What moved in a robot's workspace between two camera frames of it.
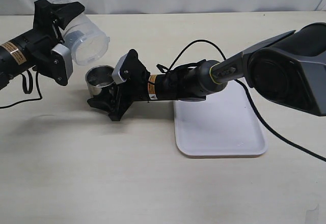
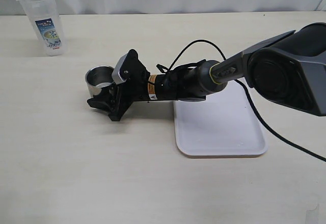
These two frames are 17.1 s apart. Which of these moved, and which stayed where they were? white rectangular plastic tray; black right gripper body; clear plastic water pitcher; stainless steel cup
Moved: clear plastic water pitcher
Stayed: white rectangular plastic tray; black right gripper body; stainless steel cup
